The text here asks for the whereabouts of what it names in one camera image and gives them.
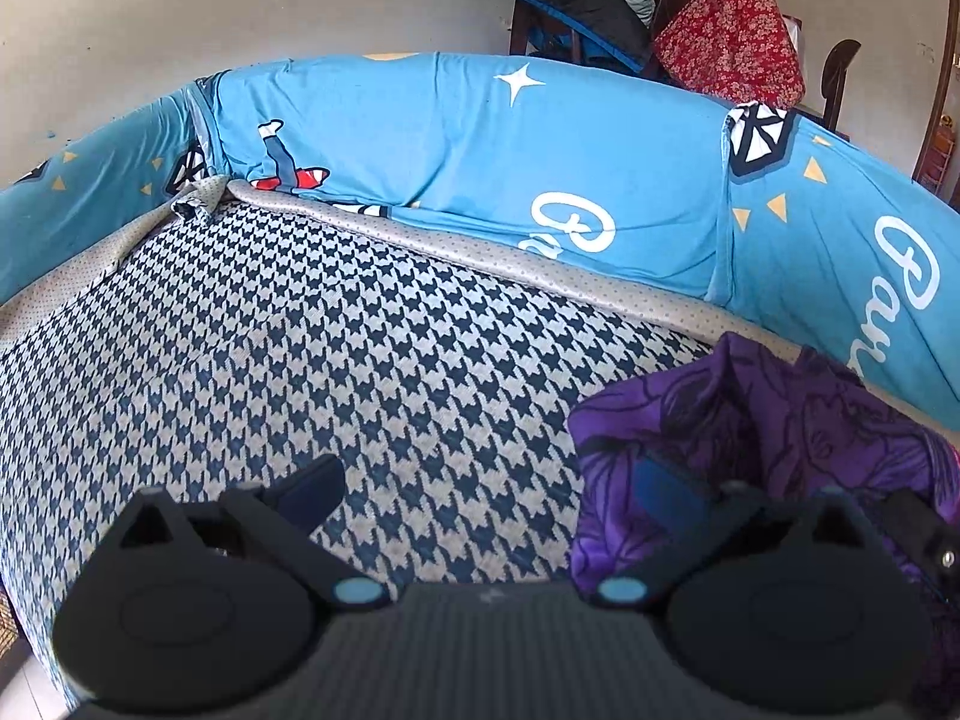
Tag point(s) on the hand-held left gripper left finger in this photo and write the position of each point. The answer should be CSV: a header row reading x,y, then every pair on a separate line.
x,y
315,487

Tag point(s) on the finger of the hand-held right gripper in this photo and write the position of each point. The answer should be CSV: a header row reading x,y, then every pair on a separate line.
x,y
919,532

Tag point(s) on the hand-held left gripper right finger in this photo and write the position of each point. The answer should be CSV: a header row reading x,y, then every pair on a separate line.
x,y
667,491

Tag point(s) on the purple floral shirt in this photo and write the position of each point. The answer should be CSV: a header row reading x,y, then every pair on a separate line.
x,y
750,405

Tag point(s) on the blue printed sofa cushion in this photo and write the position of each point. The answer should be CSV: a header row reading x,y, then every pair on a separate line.
x,y
450,142
75,202
847,240

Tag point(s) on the dark wooden chair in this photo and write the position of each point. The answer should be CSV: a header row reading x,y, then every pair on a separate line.
x,y
840,75

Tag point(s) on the red floral cloth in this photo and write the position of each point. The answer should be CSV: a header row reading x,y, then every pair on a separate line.
x,y
735,37

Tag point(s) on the wooden door frame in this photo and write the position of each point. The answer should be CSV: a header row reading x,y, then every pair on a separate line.
x,y
934,135

